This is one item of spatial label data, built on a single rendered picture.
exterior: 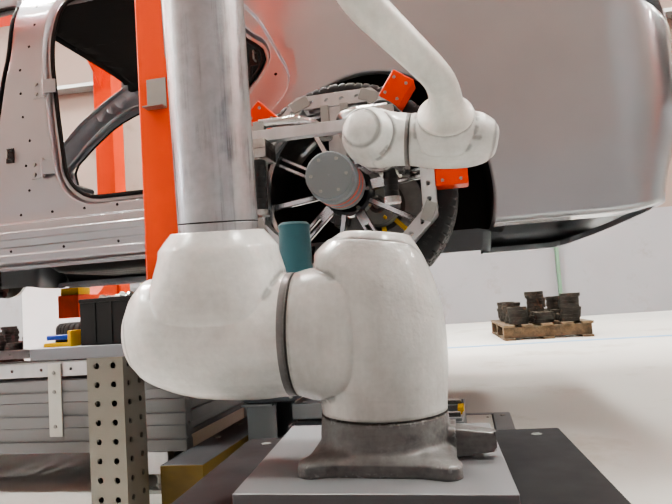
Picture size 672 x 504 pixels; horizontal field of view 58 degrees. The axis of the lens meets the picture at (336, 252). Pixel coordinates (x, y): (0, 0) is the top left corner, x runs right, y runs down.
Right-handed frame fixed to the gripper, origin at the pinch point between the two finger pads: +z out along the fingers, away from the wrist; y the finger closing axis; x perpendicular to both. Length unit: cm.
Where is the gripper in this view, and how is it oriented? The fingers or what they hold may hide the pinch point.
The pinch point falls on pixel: (390, 170)
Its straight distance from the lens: 153.2
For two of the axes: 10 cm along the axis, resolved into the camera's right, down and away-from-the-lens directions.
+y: 9.8, -0.8, -2.0
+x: -0.7, -9.9, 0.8
